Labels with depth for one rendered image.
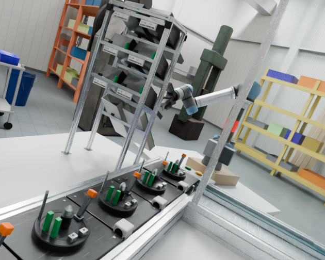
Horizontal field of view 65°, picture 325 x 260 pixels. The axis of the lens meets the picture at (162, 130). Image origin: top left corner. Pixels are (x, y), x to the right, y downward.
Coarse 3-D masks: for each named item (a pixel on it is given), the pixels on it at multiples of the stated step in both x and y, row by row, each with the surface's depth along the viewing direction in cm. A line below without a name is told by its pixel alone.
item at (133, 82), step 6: (126, 78) 125; (132, 78) 124; (138, 78) 122; (120, 84) 125; (126, 84) 124; (132, 84) 122; (138, 84) 121; (144, 84) 119; (138, 90) 119; (150, 90) 124; (138, 96) 124; (150, 96) 126; (156, 96) 130; (150, 102) 128; (150, 108) 132; (150, 114) 145
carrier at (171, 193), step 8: (144, 160) 107; (120, 176) 108; (128, 176) 111; (144, 176) 105; (152, 176) 104; (120, 184) 102; (128, 184) 104; (136, 184) 106; (144, 184) 105; (152, 184) 107; (160, 184) 106; (168, 184) 118; (136, 192) 100; (144, 192) 102; (152, 192) 103; (160, 192) 105; (168, 192) 110; (176, 192) 113; (152, 200) 99; (160, 200) 97; (168, 200) 103; (160, 208) 95
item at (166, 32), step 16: (112, 0) 118; (160, 16) 108; (128, 32) 137; (96, 48) 123; (160, 48) 109; (176, 48) 124; (80, 96) 128; (144, 96) 113; (160, 96) 128; (80, 112) 131; (96, 128) 148; (128, 144) 119; (144, 144) 135
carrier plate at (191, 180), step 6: (156, 162) 139; (168, 162) 146; (144, 168) 126; (150, 168) 128; (156, 168) 131; (162, 174) 127; (186, 174) 139; (168, 180) 123; (174, 180) 125; (186, 180) 131; (192, 180) 134; (198, 180) 138; (174, 186) 120
